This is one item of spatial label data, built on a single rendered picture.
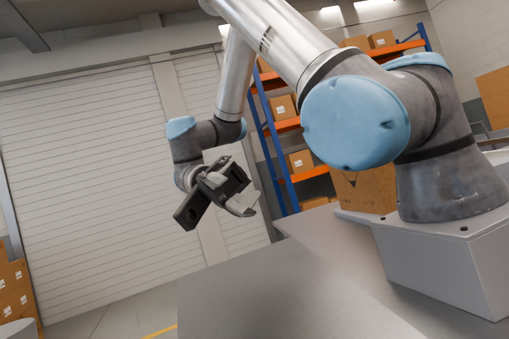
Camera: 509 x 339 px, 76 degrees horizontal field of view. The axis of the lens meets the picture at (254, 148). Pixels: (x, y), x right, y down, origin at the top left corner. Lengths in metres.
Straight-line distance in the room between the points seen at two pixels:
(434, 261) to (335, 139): 0.22
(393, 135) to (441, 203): 0.16
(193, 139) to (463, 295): 0.60
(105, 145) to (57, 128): 0.63
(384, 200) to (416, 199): 0.45
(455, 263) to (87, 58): 4.90
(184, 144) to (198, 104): 4.08
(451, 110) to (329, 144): 0.19
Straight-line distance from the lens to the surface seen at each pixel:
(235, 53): 0.78
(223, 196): 0.64
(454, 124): 0.53
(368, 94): 0.37
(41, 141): 5.04
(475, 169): 0.53
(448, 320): 0.50
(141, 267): 4.80
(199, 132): 0.82
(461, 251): 0.47
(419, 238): 0.52
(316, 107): 0.40
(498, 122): 4.69
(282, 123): 4.18
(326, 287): 0.66
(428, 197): 0.52
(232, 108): 0.83
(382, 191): 0.97
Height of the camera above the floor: 1.07
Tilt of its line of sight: 4 degrees up
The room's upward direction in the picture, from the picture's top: 17 degrees counter-clockwise
